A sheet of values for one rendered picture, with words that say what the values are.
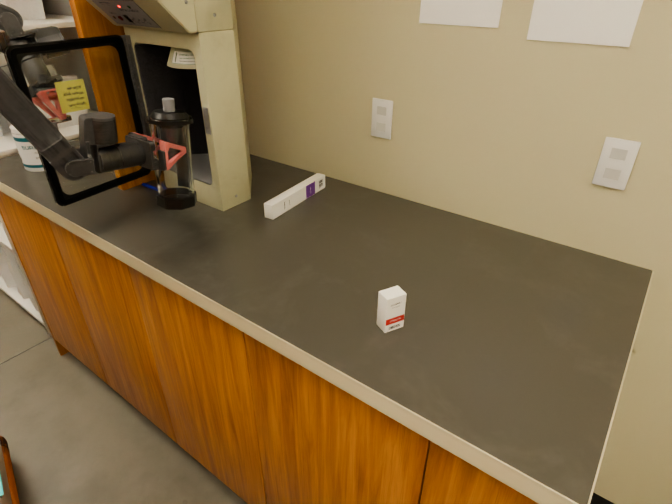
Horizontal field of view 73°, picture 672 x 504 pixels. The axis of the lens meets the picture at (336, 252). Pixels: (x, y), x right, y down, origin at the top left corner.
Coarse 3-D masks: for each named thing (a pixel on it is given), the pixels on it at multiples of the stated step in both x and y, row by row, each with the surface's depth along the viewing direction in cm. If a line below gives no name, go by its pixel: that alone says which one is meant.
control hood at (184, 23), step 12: (144, 0) 100; (156, 0) 98; (168, 0) 100; (180, 0) 102; (192, 0) 104; (156, 12) 103; (168, 12) 101; (180, 12) 103; (192, 12) 105; (120, 24) 120; (168, 24) 106; (180, 24) 104; (192, 24) 106
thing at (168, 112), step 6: (162, 102) 110; (168, 102) 109; (174, 102) 111; (168, 108) 110; (174, 108) 111; (156, 114) 108; (162, 114) 108; (168, 114) 108; (174, 114) 109; (180, 114) 110; (186, 114) 112
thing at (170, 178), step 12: (156, 120) 107; (168, 120) 108; (180, 120) 109; (156, 132) 110; (168, 132) 109; (180, 132) 110; (156, 144) 111; (180, 144) 112; (156, 156) 113; (168, 156) 112; (180, 168) 114; (192, 168) 118; (168, 180) 114; (180, 180) 115; (192, 180) 119; (168, 192) 116; (180, 192) 116; (192, 192) 120
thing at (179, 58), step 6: (174, 48) 120; (180, 48) 119; (174, 54) 120; (180, 54) 119; (186, 54) 119; (192, 54) 118; (168, 60) 123; (174, 60) 120; (180, 60) 119; (186, 60) 119; (192, 60) 119; (168, 66) 123; (174, 66) 120; (180, 66) 119; (186, 66) 119; (192, 66) 119
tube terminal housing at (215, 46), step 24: (216, 0) 109; (216, 24) 111; (192, 48) 111; (216, 48) 113; (216, 72) 115; (240, 72) 132; (216, 96) 118; (240, 96) 124; (216, 120) 120; (240, 120) 127; (216, 144) 123; (240, 144) 129; (216, 168) 126; (240, 168) 132; (216, 192) 130; (240, 192) 135
